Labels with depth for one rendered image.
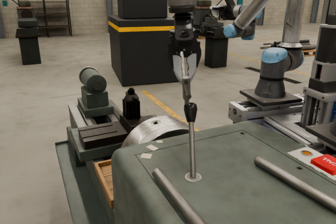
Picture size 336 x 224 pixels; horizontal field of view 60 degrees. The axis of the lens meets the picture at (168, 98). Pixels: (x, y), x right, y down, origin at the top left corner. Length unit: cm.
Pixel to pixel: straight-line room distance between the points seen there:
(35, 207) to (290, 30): 231
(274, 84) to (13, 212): 222
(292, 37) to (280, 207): 112
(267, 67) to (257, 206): 99
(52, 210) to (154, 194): 212
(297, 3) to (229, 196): 117
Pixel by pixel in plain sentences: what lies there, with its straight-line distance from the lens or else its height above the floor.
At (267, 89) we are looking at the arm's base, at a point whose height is 120.
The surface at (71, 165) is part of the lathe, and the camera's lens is 217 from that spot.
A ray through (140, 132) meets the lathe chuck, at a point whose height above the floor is 121.
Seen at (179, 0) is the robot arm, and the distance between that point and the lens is 78.
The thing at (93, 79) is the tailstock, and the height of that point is 112.
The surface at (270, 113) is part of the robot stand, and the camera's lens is 156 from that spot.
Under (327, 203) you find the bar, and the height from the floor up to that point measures 127.
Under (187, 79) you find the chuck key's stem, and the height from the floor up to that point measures 143.
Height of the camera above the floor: 163
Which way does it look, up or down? 19 degrees down
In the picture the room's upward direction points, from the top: straight up
